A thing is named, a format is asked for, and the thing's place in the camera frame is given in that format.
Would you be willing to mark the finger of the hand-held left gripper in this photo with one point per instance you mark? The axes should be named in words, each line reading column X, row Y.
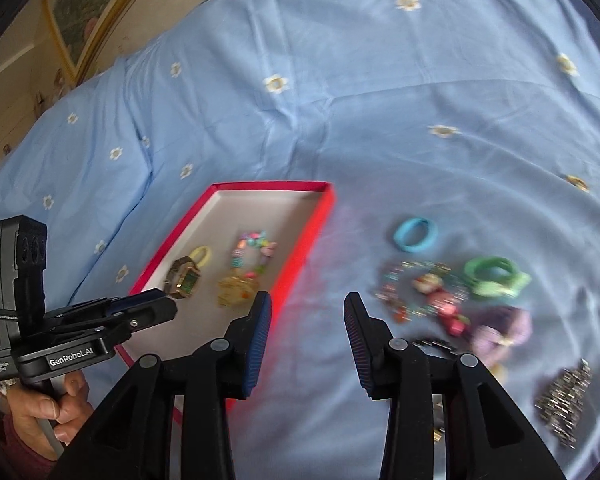
column 145, row 299
column 152, row 312

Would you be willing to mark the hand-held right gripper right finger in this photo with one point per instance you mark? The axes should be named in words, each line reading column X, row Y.
column 357, row 350

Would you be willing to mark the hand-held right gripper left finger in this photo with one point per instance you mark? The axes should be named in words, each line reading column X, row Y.
column 257, row 345

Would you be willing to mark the red shallow cardboard box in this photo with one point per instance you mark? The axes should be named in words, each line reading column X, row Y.
column 260, row 215

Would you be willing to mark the person's left hand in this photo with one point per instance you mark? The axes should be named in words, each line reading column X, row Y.
column 35, row 407

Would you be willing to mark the gold wristwatch green face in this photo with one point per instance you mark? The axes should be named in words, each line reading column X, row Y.
column 185, row 280

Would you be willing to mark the yellow bear hair claw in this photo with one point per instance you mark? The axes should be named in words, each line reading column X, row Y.
column 237, row 290

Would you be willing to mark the pink flower hair clip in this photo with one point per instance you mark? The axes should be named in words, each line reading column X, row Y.
column 442, row 305

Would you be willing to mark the gold framed wall picture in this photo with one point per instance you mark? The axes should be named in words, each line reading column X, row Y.
column 80, row 15

